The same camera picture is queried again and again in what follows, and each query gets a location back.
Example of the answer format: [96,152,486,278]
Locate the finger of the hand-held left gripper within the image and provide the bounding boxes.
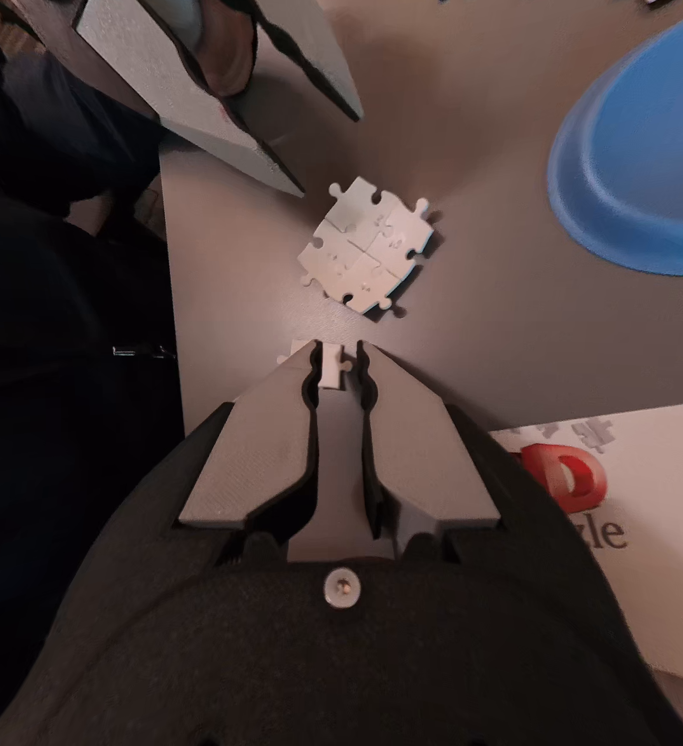
[73,0,306,197]
[253,0,365,122]

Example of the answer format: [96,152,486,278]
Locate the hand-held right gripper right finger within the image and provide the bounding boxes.
[356,340,501,553]

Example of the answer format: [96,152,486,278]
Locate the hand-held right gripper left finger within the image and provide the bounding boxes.
[178,340,325,530]

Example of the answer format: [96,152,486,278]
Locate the single white puzzle piece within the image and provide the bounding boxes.
[277,338,354,389]

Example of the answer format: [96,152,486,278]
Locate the joined white puzzle pieces patch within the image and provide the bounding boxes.
[297,176,437,319]

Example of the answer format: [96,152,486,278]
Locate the white puzzle instruction leaflet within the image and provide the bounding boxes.
[487,399,683,746]

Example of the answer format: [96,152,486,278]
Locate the blue round puzzle stand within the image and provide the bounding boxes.
[548,6,683,278]

